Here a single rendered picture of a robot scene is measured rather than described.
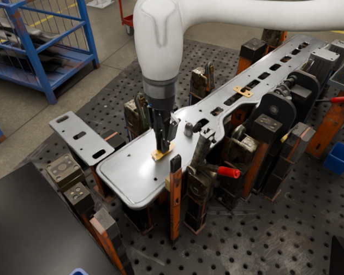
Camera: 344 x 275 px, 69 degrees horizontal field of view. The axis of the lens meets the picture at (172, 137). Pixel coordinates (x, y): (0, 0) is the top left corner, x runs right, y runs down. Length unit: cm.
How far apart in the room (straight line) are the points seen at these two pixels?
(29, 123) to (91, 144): 186
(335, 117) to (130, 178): 86
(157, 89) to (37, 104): 238
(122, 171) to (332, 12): 66
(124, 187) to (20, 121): 211
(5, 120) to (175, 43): 246
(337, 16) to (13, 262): 90
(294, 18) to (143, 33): 33
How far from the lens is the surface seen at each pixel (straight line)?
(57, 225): 73
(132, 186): 77
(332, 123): 124
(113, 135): 94
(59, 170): 79
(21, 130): 270
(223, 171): 65
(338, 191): 131
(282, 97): 81
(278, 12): 67
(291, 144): 91
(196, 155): 66
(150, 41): 54
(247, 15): 68
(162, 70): 57
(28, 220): 77
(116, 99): 156
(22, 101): 304
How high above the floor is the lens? 165
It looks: 47 degrees down
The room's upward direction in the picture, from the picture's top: straight up
